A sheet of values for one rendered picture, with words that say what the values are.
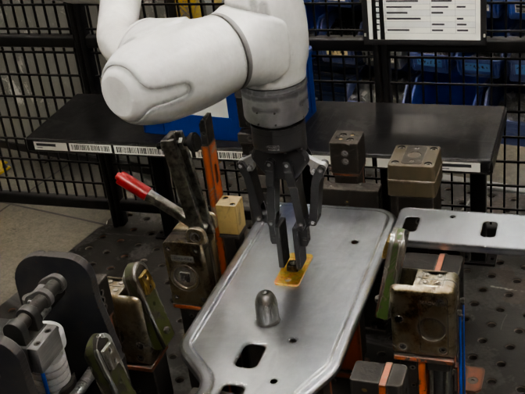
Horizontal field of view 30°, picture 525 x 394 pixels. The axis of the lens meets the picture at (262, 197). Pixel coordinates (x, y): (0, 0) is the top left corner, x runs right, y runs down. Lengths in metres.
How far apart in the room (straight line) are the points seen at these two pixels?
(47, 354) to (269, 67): 0.44
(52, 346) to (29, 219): 2.76
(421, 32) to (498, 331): 0.56
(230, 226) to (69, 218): 2.34
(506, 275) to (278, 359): 0.78
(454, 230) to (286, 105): 0.38
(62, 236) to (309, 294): 2.40
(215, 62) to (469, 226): 0.55
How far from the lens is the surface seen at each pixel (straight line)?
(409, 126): 1.80
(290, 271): 1.45
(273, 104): 1.28
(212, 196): 1.55
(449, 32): 1.83
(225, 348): 1.32
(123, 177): 1.48
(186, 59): 1.16
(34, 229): 3.82
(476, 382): 1.70
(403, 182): 1.61
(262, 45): 1.22
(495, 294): 1.91
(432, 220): 1.56
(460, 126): 1.79
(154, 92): 1.14
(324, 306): 1.38
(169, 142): 1.40
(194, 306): 1.53
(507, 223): 1.55
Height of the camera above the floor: 1.80
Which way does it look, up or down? 29 degrees down
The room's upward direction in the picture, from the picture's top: 7 degrees counter-clockwise
